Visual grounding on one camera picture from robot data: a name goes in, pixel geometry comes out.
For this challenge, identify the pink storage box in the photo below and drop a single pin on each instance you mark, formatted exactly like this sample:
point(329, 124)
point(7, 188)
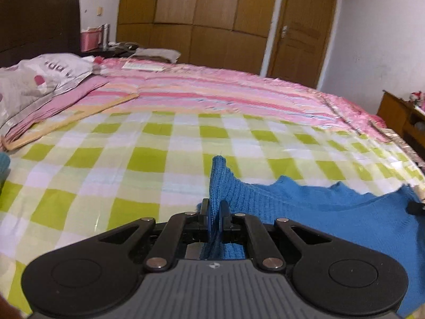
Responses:
point(90, 40)

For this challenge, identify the dark nightstand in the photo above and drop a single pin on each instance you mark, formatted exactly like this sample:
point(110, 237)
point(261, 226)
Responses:
point(106, 53)

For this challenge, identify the pink floral cloth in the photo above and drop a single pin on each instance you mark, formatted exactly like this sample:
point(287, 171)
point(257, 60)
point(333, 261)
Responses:
point(419, 101)

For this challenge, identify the grey cloth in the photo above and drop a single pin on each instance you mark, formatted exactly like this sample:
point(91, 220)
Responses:
point(156, 55)

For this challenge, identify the pink striped bed sheet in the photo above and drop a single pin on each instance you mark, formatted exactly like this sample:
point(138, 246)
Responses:
point(215, 89)

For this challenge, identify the wooden side desk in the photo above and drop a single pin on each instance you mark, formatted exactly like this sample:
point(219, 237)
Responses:
point(391, 113)

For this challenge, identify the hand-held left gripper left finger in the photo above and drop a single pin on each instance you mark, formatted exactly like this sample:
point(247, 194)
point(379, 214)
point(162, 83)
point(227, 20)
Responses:
point(206, 214)

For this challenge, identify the metal thermos flask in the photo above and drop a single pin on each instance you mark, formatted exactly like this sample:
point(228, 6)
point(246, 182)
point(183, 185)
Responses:
point(105, 36)

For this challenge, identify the white flat packet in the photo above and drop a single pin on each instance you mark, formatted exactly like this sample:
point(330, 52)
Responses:
point(146, 65)

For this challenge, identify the wooden door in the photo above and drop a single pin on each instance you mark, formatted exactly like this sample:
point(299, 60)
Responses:
point(298, 50)

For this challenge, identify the dark brown headboard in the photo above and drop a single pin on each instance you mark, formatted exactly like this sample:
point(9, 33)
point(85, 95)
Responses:
point(36, 13)

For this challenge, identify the teal folded blanket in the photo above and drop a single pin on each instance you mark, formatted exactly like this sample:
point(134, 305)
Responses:
point(4, 169)

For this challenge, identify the green checkered plastic sheet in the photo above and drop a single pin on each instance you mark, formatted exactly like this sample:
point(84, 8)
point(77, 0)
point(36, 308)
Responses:
point(99, 172)

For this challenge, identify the wall switch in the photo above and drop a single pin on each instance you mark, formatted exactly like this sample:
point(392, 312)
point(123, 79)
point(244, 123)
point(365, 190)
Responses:
point(99, 10)

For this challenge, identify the brown patterned cloth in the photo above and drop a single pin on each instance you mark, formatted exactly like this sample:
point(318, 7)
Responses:
point(408, 148)

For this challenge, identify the pink striped pillow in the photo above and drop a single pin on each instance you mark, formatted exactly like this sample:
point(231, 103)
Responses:
point(66, 99)

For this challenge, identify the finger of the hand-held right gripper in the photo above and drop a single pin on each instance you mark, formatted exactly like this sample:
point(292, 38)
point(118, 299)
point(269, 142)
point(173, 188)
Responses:
point(416, 207)

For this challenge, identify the blue striped knit sweater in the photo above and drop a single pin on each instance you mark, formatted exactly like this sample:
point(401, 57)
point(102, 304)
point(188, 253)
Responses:
point(332, 212)

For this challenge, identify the wooden wardrobe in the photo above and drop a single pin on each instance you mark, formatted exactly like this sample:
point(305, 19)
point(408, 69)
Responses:
point(199, 6)

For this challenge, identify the grey pillow with pink dots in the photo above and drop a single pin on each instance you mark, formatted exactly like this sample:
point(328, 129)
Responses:
point(40, 76)

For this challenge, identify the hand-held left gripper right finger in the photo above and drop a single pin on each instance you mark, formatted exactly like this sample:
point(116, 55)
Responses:
point(223, 215)

